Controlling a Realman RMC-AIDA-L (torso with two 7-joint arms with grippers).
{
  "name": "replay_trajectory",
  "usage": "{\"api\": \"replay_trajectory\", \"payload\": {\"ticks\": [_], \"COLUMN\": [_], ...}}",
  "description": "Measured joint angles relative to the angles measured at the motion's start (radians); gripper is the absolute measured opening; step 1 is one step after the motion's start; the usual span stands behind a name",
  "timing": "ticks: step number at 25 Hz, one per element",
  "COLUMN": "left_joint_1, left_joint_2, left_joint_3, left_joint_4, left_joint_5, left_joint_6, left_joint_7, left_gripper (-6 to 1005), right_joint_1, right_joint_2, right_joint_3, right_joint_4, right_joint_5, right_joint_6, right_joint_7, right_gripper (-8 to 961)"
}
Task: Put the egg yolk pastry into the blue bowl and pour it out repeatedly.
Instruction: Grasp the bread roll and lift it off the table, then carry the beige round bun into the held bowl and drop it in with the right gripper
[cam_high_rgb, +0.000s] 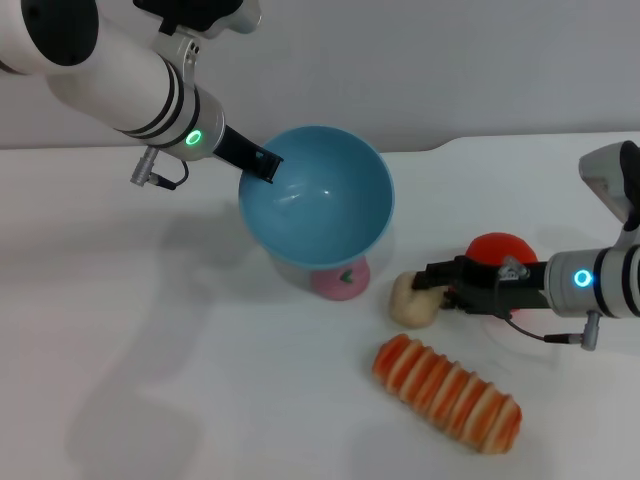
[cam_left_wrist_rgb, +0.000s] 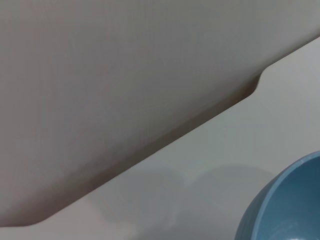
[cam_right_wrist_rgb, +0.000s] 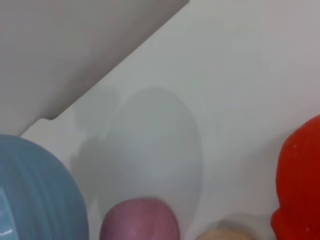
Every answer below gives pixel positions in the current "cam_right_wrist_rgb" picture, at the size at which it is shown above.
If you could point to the pink peach bun toy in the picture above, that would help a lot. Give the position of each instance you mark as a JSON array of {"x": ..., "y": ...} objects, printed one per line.
[{"x": 140, "y": 220}]

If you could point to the blue plastic bowl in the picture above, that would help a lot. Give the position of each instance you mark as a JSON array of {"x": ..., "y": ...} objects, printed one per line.
[{"x": 32, "y": 190}]

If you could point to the beige egg yolk pastry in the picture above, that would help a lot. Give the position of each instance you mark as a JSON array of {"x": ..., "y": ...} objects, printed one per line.
[{"x": 225, "y": 235}]

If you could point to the orange red fruit toy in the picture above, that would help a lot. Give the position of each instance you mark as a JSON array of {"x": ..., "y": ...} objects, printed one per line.
[{"x": 302, "y": 180}]

